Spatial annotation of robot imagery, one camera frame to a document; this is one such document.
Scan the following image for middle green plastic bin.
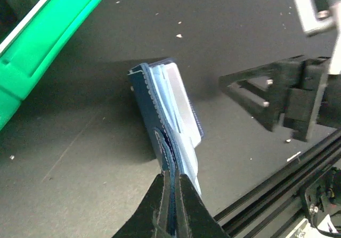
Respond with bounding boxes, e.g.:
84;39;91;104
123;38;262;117
0;0;115;102

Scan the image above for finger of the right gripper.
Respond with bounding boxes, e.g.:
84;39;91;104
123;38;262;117
218;56;304;132

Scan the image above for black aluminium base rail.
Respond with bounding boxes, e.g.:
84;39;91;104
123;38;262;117
214;129;340;237

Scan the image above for near green plastic bin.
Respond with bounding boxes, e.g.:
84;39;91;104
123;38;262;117
0;90;21;129

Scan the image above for blue card holder wallet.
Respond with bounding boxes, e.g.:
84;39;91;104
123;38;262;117
128;59;204;237

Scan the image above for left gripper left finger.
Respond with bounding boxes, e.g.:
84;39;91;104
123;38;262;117
113;173;171;238

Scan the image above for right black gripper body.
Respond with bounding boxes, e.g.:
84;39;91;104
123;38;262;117
283;58;340;142

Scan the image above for black cards in green bin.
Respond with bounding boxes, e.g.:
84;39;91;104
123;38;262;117
1;0;39;40

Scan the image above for green plastic bin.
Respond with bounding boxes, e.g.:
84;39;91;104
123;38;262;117
0;90;21;129
0;0;115;102

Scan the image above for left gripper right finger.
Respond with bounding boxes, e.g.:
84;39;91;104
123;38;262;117
175;174;228;238

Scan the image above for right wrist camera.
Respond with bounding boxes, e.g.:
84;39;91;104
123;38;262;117
294;0;340;75

